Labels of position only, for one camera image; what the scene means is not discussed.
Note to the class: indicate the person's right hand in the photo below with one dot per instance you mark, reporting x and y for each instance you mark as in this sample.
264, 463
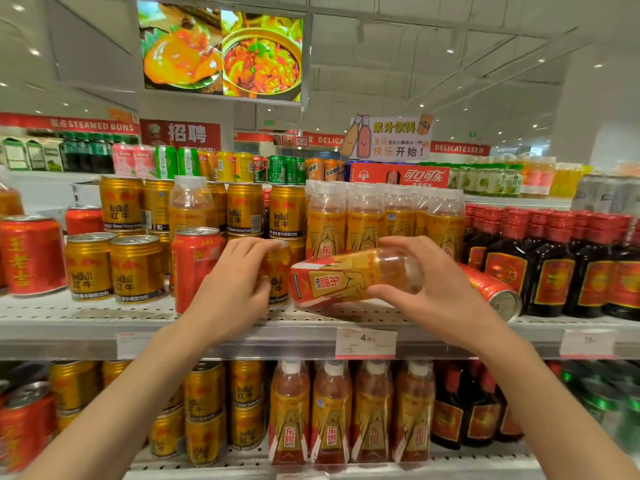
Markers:
447, 299

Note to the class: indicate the person's left hand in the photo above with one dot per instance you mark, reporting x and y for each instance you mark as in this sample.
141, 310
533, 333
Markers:
227, 294

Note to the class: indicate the person's left thumb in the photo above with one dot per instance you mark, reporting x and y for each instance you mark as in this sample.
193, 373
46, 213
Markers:
264, 292

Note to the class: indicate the person's right thumb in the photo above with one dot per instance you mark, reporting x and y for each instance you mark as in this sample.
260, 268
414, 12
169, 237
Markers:
392, 292

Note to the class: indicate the gold drink can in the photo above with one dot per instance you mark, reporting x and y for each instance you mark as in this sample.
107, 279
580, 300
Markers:
279, 279

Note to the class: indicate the amber sports drink bottle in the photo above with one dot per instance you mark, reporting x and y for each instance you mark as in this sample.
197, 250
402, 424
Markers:
289, 414
372, 414
414, 414
189, 204
340, 279
331, 417

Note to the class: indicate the person's left forearm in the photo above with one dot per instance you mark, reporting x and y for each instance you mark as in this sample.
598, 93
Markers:
125, 404

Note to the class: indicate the person's right forearm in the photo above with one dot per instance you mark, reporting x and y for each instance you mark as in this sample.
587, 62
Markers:
545, 409

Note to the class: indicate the white price tag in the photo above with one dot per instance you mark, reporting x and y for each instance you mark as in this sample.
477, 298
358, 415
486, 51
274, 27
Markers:
131, 344
365, 342
587, 343

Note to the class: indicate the red herbal tea can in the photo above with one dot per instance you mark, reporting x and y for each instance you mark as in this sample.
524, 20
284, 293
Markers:
492, 292
84, 220
25, 424
31, 254
192, 264

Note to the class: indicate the row of amber bottles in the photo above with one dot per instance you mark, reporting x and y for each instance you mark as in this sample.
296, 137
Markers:
365, 219

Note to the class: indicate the red cola carton box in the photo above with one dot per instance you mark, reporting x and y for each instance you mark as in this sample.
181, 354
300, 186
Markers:
400, 174

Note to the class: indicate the row of mixed colourful cans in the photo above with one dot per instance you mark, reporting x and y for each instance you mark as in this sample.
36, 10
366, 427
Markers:
225, 167

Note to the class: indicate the group of gold cans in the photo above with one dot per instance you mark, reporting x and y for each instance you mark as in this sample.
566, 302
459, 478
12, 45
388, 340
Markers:
135, 267
205, 409

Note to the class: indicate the dark red-capped sauce bottle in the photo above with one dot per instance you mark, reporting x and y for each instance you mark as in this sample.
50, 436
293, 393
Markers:
447, 414
510, 424
482, 414

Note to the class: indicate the white juice sign with bottles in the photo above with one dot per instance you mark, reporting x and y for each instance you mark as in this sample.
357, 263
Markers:
390, 139

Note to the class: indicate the row of pale green bottles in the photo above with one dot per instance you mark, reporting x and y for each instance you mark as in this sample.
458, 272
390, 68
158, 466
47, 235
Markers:
510, 179

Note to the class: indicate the row of dark red-capped bottles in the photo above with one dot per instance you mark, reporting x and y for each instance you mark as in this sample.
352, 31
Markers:
555, 269

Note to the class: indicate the red sign with chef picture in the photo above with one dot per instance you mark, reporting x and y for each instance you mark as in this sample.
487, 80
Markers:
181, 134

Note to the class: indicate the white metal shelving unit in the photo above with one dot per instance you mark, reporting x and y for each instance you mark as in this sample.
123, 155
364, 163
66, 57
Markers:
75, 322

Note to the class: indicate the group of silver cans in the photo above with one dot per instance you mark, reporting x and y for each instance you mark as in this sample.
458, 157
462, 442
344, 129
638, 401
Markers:
607, 194

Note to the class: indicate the group of green cans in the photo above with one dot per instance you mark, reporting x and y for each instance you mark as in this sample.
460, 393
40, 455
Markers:
607, 404

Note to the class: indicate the hanging food display screen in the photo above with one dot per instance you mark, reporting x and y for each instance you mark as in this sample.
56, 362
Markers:
220, 49

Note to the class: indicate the row of green cartons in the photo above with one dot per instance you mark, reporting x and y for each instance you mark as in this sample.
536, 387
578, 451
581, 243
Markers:
50, 154

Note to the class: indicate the long red banner sign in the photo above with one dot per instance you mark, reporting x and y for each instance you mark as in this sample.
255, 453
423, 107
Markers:
70, 124

